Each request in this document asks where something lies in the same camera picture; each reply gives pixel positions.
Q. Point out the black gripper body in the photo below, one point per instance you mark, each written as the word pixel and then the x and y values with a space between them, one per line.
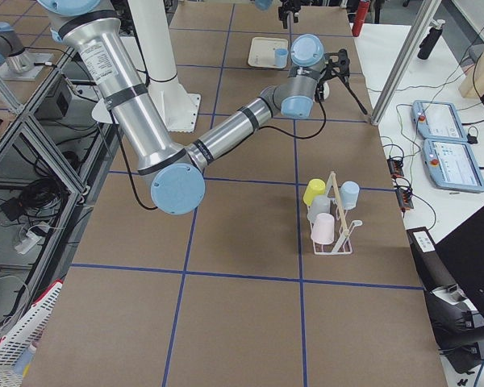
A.
pixel 284 14
pixel 319 93

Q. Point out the pale yellow-green cup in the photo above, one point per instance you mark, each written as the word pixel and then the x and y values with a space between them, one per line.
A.
pixel 324 91

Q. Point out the light blue cup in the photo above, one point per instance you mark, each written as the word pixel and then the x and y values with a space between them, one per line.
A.
pixel 349 194
pixel 280 57

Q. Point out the bright yellow cup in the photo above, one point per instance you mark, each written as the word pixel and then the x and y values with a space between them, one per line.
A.
pixel 315 187

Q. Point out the grey cup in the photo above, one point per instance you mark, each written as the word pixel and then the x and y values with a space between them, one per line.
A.
pixel 320 205

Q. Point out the pink cup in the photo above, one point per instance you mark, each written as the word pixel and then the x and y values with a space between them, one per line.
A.
pixel 323 229

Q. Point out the cream plastic tray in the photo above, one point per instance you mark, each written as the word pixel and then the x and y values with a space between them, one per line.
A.
pixel 261 52

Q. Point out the red cylinder bottle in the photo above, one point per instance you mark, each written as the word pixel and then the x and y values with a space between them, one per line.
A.
pixel 359 20

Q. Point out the black bottle on desk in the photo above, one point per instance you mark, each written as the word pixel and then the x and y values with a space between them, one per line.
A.
pixel 430 40

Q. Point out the teach pendant far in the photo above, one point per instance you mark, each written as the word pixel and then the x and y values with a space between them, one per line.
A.
pixel 437 120

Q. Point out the teach pendant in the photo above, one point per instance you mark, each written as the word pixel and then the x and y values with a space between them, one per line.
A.
pixel 437 120
pixel 452 166

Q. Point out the teach pendant near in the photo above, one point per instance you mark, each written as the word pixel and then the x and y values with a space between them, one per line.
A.
pixel 452 166

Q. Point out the white plastic basket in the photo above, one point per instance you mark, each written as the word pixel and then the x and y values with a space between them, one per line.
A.
pixel 19 345

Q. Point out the aluminium frame post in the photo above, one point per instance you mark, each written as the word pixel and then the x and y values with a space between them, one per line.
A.
pixel 424 16

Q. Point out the white pedestal column base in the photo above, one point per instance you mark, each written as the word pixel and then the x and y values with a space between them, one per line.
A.
pixel 152 54

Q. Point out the white wire cup rack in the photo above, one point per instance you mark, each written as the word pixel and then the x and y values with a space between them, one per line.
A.
pixel 343 227

